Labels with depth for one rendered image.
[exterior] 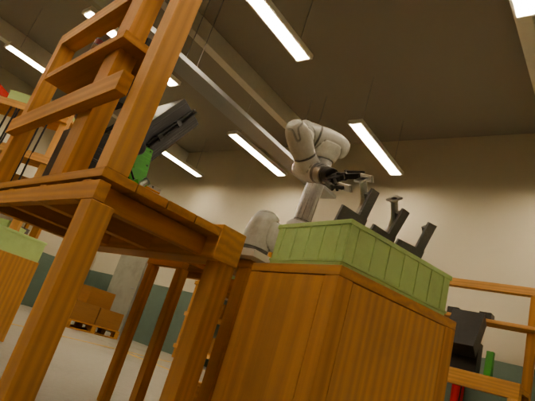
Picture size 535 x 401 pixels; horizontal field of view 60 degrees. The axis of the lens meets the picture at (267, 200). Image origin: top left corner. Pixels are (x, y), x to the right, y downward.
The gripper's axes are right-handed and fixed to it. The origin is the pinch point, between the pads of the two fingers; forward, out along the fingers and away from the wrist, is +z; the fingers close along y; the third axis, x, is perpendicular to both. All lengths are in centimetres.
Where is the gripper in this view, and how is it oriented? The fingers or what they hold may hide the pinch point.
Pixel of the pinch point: (358, 183)
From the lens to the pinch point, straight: 189.1
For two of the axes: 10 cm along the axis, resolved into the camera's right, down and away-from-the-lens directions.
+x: 1.8, 9.2, 3.5
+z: 5.4, 2.0, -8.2
